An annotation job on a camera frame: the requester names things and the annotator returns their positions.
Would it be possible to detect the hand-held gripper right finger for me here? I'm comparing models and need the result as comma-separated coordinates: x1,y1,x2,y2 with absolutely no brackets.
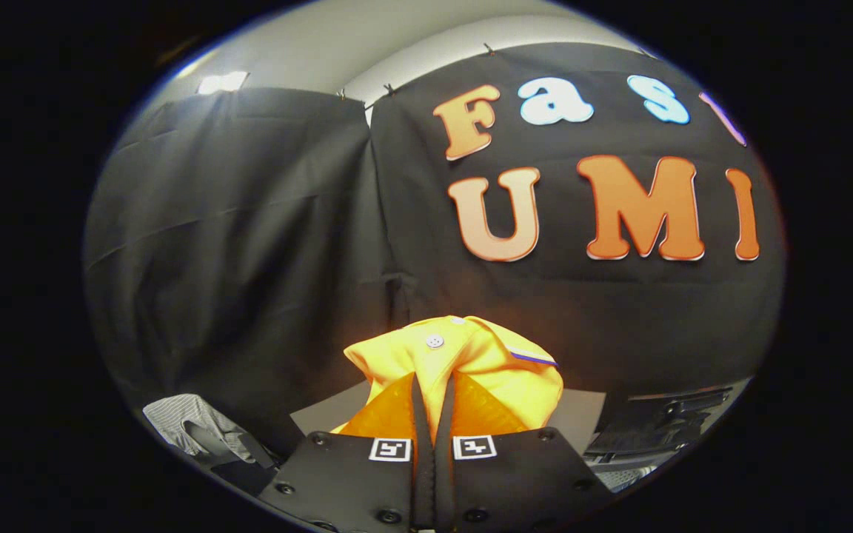
434,372,616,533

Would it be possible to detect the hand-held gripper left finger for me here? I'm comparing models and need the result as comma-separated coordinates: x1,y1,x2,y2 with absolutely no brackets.
258,372,435,533

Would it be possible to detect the orange shirt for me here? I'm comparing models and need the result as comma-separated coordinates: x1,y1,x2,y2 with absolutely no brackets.
343,315,565,438

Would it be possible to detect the grey cabinet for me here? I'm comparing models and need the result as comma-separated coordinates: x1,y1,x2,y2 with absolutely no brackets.
290,379,606,456

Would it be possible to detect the striped grey cloth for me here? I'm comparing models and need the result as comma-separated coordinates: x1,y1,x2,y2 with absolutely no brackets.
142,394,275,475

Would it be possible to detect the black backdrop cloth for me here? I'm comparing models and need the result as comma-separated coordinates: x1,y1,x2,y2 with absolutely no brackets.
82,41,786,475

